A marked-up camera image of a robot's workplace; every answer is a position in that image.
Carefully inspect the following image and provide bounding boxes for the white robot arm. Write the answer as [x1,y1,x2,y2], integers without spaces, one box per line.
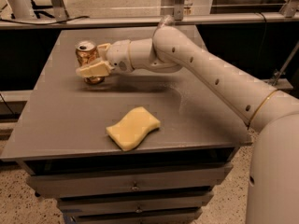
[77,25,299,224]

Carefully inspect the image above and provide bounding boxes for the black hanging cable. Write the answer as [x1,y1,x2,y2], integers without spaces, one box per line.
[256,12,268,61]

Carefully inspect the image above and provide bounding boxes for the metal frame post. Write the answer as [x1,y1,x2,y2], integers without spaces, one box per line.
[160,0,185,21]

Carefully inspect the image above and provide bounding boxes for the clear plastic water bottle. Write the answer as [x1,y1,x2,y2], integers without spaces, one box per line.
[158,15,175,28]

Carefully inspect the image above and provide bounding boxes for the grey middle drawer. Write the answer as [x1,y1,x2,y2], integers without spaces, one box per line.
[58,189,213,216]

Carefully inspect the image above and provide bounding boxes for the yellow sponge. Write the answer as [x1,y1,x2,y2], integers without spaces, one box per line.
[106,106,161,151]

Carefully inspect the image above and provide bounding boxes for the white background pipe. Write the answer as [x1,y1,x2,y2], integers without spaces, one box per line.
[6,0,36,20]

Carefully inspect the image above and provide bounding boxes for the grey top drawer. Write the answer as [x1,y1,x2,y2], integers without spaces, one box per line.
[27,162,233,198]

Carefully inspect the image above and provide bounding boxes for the grey drawer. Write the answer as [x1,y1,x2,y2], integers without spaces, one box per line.
[58,189,213,216]
[66,207,202,224]
[27,162,233,198]

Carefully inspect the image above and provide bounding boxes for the grey bottom drawer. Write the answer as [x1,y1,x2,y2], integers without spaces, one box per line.
[66,207,202,224]

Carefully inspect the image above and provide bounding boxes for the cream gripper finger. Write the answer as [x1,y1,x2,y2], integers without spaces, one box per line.
[76,58,113,78]
[97,43,111,60]

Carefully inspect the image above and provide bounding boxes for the orange soda can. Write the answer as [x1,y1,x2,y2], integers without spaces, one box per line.
[76,40,105,85]

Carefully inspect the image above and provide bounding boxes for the grey drawer cabinet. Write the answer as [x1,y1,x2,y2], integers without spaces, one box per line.
[2,28,250,224]

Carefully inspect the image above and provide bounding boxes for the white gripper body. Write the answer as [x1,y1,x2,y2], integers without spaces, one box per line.
[106,40,134,74]

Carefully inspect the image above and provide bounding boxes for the black cable on rail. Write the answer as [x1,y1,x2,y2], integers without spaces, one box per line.
[0,15,91,26]

